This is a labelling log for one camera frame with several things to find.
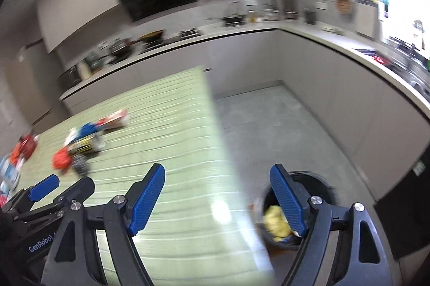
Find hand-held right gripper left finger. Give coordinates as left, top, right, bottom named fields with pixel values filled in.
left=40, top=163, right=166, bottom=286

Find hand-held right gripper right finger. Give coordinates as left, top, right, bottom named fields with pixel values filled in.
left=270, top=163, right=393, bottom=286

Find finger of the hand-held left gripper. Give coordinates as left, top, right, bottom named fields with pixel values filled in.
left=20, top=176, right=95, bottom=226
left=7, top=173, right=60, bottom=209

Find grey wrapper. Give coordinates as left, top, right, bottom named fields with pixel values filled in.
left=72, top=155, right=91, bottom=176

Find yellow snack packet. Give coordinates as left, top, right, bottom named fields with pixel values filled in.
left=263, top=205, right=293, bottom=238

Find black plastic bucket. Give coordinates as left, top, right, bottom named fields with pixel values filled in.
left=257, top=171, right=336, bottom=251

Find blue white paper cup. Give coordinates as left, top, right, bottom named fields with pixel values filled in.
left=65, top=122, right=101, bottom=146

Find red white snack wrapper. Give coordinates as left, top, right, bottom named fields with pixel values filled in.
left=97, top=109, right=129, bottom=132

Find red snack packet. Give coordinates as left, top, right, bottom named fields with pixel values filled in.
left=10, top=134, right=38, bottom=166

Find green checked tablecloth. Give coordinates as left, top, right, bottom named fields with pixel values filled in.
left=0, top=65, right=274, bottom=286

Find beige refrigerator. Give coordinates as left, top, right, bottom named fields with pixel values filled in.
left=0, top=44, right=68, bottom=135

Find black countertop oven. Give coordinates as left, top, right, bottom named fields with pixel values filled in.
left=59, top=66, right=81, bottom=88

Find white jug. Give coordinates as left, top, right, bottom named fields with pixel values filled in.
left=78, top=59, right=91, bottom=78

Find black built-in dishwasher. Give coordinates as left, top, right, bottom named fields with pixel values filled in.
left=374, top=152, right=430, bottom=261

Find green ceramic vase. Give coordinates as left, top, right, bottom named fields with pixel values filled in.
left=88, top=53, right=103, bottom=72

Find grey lower cabinets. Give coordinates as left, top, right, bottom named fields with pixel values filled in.
left=60, top=29, right=430, bottom=202

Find grey pot with lid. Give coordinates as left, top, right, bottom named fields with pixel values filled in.
left=109, top=39, right=135, bottom=60

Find brown frying pan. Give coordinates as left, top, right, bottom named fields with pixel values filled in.
left=139, top=30, right=166, bottom=44

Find black gas stove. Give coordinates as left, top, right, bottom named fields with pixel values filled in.
left=141, top=27, right=204, bottom=48

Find black wok with lid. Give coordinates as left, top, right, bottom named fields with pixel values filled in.
left=222, top=1, right=247, bottom=27

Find white cutting board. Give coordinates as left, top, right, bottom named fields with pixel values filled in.
left=354, top=0, right=380, bottom=38

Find round bamboo colander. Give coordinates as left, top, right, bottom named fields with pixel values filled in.
left=336, top=0, right=353, bottom=15

